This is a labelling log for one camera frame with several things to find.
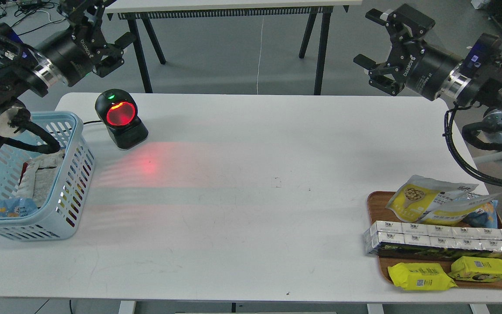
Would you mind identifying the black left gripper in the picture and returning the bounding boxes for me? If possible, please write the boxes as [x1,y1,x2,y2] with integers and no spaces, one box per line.
[36,0,137,87]

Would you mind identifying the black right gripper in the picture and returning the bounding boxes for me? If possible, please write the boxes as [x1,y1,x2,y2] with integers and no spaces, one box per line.
[354,4,461,101]

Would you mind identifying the yellow white nut snack pouch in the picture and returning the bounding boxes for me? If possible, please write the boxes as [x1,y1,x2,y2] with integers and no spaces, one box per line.
[385,175,478,222]

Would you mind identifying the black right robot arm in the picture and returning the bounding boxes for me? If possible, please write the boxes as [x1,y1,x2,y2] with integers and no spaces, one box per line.
[354,4,502,187]

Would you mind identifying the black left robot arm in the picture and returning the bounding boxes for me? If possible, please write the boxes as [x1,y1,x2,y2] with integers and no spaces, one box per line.
[0,0,137,154]

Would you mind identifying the white snack packet in basket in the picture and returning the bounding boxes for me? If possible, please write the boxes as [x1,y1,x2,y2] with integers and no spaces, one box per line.
[14,149,65,208]

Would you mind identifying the blue snack bag on tray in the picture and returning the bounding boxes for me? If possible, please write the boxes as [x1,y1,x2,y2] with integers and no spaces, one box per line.
[462,199,498,229]

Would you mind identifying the light blue plastic basket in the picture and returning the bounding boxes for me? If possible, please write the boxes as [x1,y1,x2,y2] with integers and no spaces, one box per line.
[0,111,95,241]

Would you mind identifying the blue snack packet in basket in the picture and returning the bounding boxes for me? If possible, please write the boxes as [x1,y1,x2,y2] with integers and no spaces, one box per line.
[0,197,38,218]

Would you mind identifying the yellow snack packet left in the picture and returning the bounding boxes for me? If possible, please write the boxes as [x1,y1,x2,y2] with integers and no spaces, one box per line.
[388,263,458,291]

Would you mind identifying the yellow snack packet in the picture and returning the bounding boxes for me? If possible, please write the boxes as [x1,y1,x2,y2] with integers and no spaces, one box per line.
[448,256,502,283]
[388,263,458,291]

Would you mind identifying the yellow snack packet right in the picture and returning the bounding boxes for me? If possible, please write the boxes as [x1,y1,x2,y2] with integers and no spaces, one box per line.
[448,256,502,283]

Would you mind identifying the background table black legs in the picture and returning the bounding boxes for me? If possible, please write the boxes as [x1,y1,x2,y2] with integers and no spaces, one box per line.
[106,0,362,96]

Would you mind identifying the black barcode scanner red window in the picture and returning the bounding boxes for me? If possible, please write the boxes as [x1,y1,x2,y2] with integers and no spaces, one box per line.
[95,88,148,150]

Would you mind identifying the brown wooden tray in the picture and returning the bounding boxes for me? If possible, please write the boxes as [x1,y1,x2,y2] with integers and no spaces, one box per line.
[367,191,502,290]

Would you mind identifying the silver wrapped carton multipack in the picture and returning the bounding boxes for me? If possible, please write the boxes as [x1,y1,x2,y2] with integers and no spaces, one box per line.
[363,221,502,262]

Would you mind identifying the cables on floor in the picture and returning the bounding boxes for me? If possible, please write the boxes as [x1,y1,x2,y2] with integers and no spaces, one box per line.
[0,0,66,38]

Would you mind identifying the white hanging cable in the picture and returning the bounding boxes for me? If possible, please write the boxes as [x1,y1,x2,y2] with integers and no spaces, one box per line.
[256,17,265,95]

